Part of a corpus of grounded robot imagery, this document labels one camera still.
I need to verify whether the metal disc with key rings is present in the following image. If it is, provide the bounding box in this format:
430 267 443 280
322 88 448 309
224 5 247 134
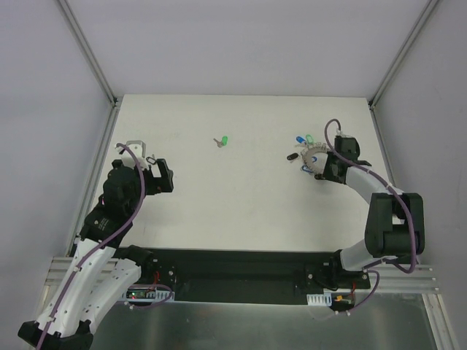
299 142 329 175

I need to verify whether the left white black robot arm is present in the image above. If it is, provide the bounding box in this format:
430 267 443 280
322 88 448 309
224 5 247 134
18 157 174 349

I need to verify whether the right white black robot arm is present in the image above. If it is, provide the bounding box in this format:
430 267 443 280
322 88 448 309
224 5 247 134
316 136 425 288

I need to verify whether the green tag silver key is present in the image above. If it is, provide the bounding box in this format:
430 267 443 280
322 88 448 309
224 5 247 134
213 136 228 148

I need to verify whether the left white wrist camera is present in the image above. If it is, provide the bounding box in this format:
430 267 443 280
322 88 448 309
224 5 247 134
115 140 150 170

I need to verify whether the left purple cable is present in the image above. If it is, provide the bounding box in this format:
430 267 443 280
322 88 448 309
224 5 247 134
35 144 175 349

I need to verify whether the left aluminium frame rail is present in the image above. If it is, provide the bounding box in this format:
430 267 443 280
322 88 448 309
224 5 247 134
56 1 121 257

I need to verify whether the aluminium frame rail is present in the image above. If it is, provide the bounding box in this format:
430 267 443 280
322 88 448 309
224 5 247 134
368 1 457 193
56 1 121 257

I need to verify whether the left white cable duct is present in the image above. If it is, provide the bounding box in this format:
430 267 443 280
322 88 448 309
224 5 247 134
123 288 175 303

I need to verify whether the white cable duct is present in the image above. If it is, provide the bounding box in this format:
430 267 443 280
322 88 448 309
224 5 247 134
306 292 332 307
123 288 175 303

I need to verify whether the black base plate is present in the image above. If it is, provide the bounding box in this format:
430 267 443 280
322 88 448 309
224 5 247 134
151 249 370 305

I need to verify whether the front aluminium rail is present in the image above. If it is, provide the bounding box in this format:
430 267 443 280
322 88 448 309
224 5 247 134
44 257 441 295

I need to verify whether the right white cable duct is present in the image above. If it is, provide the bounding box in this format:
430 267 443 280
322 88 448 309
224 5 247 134
306 292 332 307

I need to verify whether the right aluminium frame rail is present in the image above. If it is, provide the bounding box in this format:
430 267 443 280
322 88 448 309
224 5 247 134
368 1 457 193

